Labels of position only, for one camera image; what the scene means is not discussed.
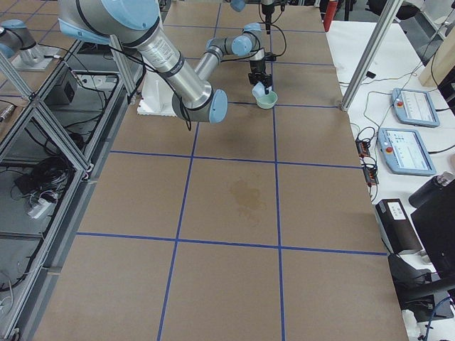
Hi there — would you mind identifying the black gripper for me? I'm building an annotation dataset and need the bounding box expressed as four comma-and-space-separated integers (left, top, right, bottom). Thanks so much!
248, 60, 272, 95
261, 2, 274, 34

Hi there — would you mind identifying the light blue plastic cup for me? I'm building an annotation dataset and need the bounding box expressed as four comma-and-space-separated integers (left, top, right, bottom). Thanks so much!
252, 82, 267, 99

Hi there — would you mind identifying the mint green bowl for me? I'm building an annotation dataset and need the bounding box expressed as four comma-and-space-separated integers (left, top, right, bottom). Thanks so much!
256, 90, 278, 109

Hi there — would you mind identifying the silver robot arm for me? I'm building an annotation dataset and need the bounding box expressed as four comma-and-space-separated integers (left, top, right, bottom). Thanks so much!
58, 0, 272, 124
229, 0, 275, 35

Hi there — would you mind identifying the black water bottle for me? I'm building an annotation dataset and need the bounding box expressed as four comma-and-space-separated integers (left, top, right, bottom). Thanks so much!
408, 171, 454, 208

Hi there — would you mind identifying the orange black electronics board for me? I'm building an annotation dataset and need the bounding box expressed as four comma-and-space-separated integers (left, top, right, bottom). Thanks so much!
355, 139, 379, 188

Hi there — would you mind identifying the upper teach pendant tablet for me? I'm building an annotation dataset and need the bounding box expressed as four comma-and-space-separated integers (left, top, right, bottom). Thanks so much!
391, 88, 440, 128

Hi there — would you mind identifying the teach pendant tablet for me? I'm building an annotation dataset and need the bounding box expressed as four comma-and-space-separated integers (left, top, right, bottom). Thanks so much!
378, 128, 436, 176
391, 88, 440, 128

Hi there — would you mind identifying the lower teach pendant tablet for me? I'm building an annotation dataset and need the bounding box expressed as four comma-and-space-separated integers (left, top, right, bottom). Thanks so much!
378, 128, 436, 176

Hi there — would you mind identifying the black box with label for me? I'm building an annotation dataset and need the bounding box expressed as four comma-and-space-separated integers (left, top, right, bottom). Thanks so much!
375, 199, 422, 255

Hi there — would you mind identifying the black computer monitor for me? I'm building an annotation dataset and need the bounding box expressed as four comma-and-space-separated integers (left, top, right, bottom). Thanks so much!
411, 181, 454, 276

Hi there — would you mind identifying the white power strip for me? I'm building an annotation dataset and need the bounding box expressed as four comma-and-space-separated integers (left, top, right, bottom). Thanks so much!
27, 198, 53, 219

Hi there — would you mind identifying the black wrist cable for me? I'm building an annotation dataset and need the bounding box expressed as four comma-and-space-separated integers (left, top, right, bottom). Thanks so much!
264, 21, 287, 60

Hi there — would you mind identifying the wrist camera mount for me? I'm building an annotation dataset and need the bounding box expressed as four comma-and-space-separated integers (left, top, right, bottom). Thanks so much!
264, 52, 277, 62

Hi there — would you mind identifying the white camera stand column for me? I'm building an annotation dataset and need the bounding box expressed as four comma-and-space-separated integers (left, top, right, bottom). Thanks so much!
137, 71, 176, 117

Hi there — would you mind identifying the aluminium frame post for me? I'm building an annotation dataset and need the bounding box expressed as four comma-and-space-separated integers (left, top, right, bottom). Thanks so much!
340, 0, 403, 112

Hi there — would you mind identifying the aluminium side frame rack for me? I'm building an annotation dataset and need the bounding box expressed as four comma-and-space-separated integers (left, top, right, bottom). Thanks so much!
1, 19, 145, 340

